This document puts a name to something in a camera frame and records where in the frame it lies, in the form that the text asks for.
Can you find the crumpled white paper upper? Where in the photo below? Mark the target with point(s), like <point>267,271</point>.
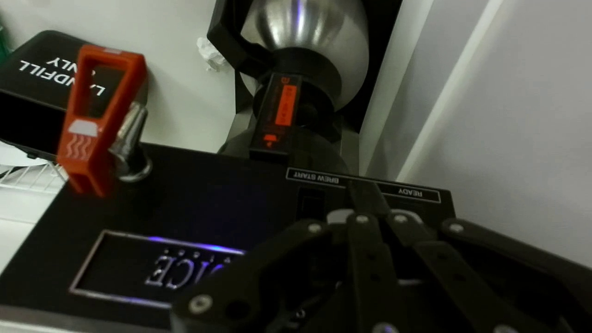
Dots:
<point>210,55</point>

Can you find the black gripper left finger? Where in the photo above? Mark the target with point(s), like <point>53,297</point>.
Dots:
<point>310,279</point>

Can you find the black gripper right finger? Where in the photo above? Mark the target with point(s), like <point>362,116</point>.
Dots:
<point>499,284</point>

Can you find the steel coffee carafe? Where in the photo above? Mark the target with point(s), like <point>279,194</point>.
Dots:
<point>334,33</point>

